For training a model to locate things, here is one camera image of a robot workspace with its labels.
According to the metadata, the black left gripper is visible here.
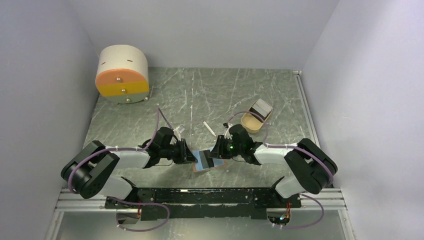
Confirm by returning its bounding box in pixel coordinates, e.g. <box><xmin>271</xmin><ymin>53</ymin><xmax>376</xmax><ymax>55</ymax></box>
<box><xmin>160</xmin><ymin>138</ymin><xmax>198</xmax><ymax>165</ymax></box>

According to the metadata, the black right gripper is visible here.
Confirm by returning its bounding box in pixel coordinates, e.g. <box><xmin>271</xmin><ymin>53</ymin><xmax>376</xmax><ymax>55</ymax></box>
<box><xmin>208</xmin><ymin>134</ymin><xmax>244</xmax><ymax>160</ymax></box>

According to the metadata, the pink leather card holder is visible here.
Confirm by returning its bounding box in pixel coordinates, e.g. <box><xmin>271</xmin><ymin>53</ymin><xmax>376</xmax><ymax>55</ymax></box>
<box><xmin>192</xmin><ymin>148</ymin><xmax>227</xmax><ymax>173</ymax></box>

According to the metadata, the grey credit card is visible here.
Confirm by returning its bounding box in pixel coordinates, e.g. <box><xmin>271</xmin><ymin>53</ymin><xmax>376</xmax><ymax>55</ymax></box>
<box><xmin>199</xmin><ymin>149</ymin><xmax>215</xmax><ymax>169</ymax></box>

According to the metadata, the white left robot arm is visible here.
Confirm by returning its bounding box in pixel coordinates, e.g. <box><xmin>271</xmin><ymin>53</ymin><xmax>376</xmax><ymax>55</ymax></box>
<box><xmin>60</xmin><ymin>127</ymin><xmax>197</xmax><ymax>208</ymax></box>

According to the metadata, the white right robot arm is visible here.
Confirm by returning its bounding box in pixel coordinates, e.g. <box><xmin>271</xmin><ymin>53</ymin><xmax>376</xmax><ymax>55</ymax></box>
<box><xmin>208</xmin><ymin>124</ymin><xmax>338</xmax><ymax>207</ymax></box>

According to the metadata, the white pen with red cap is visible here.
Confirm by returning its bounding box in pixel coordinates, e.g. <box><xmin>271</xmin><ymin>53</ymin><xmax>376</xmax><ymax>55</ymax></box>
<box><xmin>202</xmin><ymin>120</ymin><xmax>217</xmax><ymax>137</ymax></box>

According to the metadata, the beige oval tray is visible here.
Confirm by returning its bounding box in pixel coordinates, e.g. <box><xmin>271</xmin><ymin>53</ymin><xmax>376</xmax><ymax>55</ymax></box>
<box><xmin>241</xmin><ymin>109</ymin><xmax>270</xmax><ymax>134</ymax></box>

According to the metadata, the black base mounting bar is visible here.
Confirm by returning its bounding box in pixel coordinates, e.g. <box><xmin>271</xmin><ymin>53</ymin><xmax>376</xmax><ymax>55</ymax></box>
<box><xmin>104</xmin><ymin>187</ymin><xmax>302</xmax><ymax>221</ymax></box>

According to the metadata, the round beige drawer box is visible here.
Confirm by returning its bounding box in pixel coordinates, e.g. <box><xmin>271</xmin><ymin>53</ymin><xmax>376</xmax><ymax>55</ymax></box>
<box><xmin>95</xmin><ymin>44</ymin><xmax>150</xmax><ymax>104</ymax></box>

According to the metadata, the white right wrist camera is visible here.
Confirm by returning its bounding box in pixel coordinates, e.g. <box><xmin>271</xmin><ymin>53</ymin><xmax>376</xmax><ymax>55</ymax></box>
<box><xmin>223</xmin><ymin>123</ymin><xmax>233</xmax><ymax>139</ymax></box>

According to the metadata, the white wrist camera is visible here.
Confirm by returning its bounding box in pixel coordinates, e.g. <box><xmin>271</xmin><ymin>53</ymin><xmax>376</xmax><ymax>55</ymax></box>
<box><xmin>223</xmin><ymin>123</ymin><xmax>233</xmax><ymax>139</ymax></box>
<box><xmin>173</xmin><ymin>125</ymin><xmax>185</xmax><ymax>140</ymax></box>

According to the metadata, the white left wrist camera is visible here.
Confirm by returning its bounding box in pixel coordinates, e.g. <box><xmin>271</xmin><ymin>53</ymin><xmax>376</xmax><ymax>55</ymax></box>
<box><xmin>173</xmin><ymin>125</ymin><xmax>185</xmax><ymax>140</ymax></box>

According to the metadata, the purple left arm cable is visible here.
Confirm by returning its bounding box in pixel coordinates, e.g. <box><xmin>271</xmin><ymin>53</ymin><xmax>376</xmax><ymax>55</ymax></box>
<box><xmin>67</xmin><ymin>107</ymin><xmax>175</xmax><ymax>195</ymax></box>

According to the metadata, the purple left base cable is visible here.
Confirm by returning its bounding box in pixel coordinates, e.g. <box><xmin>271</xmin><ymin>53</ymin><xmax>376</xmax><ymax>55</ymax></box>
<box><xmin>109</xmin><ymin>197</ymin><xmax>171</xmax><ymax>233</ymax></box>

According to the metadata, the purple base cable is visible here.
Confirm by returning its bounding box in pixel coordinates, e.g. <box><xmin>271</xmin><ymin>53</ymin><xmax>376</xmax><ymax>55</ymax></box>
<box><xmin>109</xmin><ymin>197</ymin><xmax>171</xmax><ymax>233</ymax></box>
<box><xmin>271</xmin><ymin>193</ymin><xmax>325</xmax><ymax>230</ymax></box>

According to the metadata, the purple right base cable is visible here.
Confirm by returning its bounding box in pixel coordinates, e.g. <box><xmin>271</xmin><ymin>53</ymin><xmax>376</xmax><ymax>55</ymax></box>
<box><xmin>271</xmin><ymin>193</ymin><xmax>325</xmax><ymax>230</ymax></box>

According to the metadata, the aluminium frame rail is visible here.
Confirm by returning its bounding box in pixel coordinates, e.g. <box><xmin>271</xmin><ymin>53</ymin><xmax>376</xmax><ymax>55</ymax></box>
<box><xmin>293</xmin><ymin>70</ymin><xmax>347</xmax><ymax>210</ymax></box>

